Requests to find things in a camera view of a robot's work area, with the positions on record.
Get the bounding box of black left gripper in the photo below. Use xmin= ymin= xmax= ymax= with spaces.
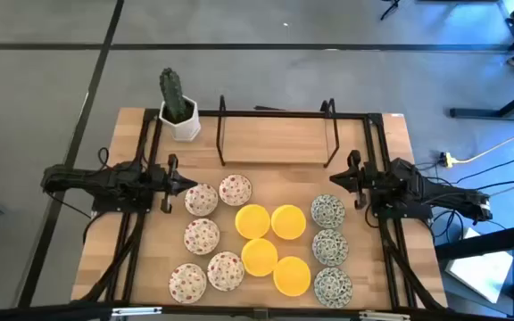
xmin=155 ymin=153 xmax=199 ymax=215

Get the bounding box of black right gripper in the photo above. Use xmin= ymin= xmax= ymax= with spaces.
xmin=328 ymin=150 xmax=377 ymax=211

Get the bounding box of red floral bowl green outside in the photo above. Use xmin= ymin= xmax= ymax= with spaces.
xmin=206 ymin=251 xmax=245 ymax=292
xmin=184 ymin=182 xmax=220 ymax=218
xmin=168 ymin=262 xmax=208 ymax=305
xmin=218 ymin=173 xmax=253 ymax=207
xmin=183 ymin=218 xmax=221 ymax=256

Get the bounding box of blue patterned bowl teal outside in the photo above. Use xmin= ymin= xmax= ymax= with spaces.
xmin=313 ymin=267 xmax=354 ymax=309
xmin=310 ymin=193 xmax=346 ymax=229
xmin=311 ymin=228 xmax=350 ymax=268

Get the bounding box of yellow plastic mini bowl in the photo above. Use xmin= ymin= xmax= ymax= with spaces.
xmin=270 ymin=203 xmax=307 ymax=241
xmin=240 ymin=237 xmax=279 ymax=277
xmin=234 ymin=203 xmax=272 ymax=240
xmin=272 ymin=255 xmax=312 ymax=298

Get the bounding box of black metal wooden shelf rack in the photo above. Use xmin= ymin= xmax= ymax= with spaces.
xmin=215 ymin=95 xmax=341 ymax=169

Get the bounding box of green cactus plant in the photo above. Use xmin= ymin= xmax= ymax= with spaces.
xmin=158 ymin=67 xmax=187 ymax=124

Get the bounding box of black front crossbeam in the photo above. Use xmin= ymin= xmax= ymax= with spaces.
xmin=0 ymin=301 xmax=514 ymax=321

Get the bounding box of black table base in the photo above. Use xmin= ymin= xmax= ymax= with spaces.
xmin=449 ymin=0 xmax=514 ymax=122

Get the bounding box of white flat box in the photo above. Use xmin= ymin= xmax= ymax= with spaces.
xmin=444 ymin=226 xmax=514 ymax=305

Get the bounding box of black stand leg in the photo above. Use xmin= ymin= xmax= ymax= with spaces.
xmin=379 ymin=0 xmax=402 ymax=21

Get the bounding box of black aluminium table frame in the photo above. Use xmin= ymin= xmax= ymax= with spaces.
xmin=71 ymin=108 xmax=448 ymax=313

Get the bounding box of silver metal bracket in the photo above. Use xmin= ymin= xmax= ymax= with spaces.
xmin=358 ymin=309 xmax=412 ymax=321
xmin=111 ymin=306 xmax=163 ymax=317

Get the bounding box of beige floor cord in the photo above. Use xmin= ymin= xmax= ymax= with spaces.
xmin=452 ymin=122 xmax=514 ymax=164

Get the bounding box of black desk frame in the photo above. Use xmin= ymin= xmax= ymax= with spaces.
xmin=435 ymin=220 xmax=514 ymax=321

